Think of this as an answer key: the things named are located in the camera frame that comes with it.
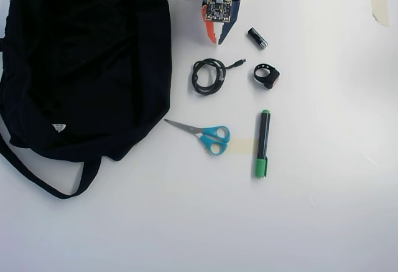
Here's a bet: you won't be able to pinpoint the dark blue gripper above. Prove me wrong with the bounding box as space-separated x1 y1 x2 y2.
201 0 243 46

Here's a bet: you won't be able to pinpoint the black braided USB cable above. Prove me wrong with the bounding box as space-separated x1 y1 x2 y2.
191 57 248 96

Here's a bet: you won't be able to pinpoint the black fabric tote bag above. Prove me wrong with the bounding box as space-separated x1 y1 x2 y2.
0 0 174 200

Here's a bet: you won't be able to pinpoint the black AA battery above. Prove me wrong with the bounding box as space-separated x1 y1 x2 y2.
247 27 269 50

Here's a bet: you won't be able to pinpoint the green black marker pen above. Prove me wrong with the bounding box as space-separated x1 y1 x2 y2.
254 109 271 179

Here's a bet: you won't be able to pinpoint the short beige masking tape strip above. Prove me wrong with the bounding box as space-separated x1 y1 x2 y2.
228 138 256 155

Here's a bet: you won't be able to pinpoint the long beige masking tape strip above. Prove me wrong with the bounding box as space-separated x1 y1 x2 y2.
371 0 390 27

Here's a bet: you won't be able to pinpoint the bare camera circuit board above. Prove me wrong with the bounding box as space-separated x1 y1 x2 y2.
200 0 234 24

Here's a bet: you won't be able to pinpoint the black ring strap device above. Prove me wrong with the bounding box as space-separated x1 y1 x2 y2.
252 63 280 90

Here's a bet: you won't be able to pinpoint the blue handled scissors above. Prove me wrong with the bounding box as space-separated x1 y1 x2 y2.
164 118 231 156

